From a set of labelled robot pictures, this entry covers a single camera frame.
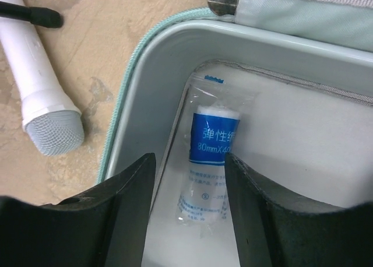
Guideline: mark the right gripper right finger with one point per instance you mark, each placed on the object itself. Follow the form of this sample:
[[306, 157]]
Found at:
[[275, 226]]

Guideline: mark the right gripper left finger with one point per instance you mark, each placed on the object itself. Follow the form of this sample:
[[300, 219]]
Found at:
[[103, 226]]

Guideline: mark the blue label bandage roll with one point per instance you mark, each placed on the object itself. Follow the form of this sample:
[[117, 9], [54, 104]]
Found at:
[[214, 111]]

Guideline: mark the mint green medicine case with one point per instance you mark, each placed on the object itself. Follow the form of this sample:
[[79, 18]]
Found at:
[[303, 72]]

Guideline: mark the white microphone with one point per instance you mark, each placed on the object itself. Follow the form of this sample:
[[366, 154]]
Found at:
[[49, 116]]

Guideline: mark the black perforated music stand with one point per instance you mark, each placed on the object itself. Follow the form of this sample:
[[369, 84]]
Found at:
[[38, 16]]

